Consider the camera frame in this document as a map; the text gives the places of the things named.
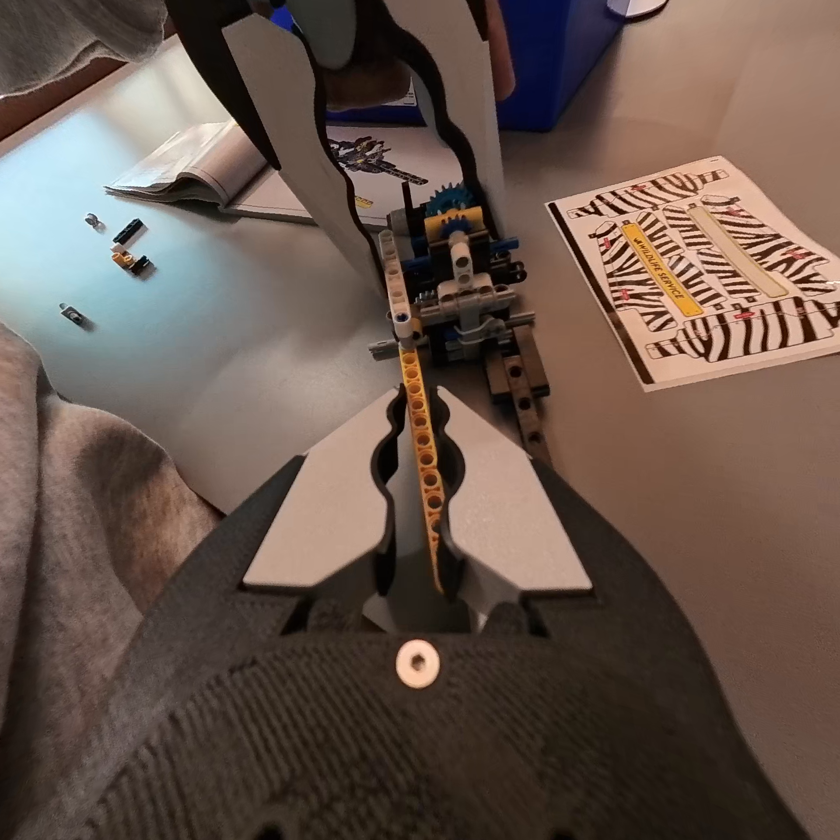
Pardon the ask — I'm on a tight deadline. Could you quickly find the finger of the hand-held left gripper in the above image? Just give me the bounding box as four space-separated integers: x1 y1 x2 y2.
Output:
222 12 389 301
387 0 508 225

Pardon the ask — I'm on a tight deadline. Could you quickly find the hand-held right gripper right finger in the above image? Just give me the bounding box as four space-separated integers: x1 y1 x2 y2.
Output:
436 386 593 618

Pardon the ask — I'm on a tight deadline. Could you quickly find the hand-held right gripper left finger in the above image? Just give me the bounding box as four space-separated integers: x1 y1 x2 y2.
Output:
241 386 408 601

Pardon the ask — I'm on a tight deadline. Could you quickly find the yellow lego beam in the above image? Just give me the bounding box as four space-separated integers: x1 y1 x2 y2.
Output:
397 341 455 595

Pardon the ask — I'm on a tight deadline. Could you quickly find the white lego beam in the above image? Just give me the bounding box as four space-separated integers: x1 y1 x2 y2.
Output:
379 230 421 343

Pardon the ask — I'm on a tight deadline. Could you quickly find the lego vehicle assembly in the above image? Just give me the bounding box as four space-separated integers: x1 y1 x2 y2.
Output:
367 182 552 473

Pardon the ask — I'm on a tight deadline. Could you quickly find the person's left forearm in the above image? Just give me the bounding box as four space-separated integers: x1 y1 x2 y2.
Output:
0 0 173 99

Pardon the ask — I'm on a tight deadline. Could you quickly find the lego instruction booklet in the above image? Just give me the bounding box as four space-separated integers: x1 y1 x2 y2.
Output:
105 121 427 228

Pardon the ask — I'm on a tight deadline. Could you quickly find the person's left hand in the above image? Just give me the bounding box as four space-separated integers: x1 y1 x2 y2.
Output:
325 59 412 112

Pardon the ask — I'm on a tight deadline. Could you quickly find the blue storage box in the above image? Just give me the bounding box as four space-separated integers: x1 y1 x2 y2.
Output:
326 0 626 133

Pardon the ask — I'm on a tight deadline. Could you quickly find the zebra striped sticker sheet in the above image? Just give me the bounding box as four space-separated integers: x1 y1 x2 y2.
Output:
545 155 840 393

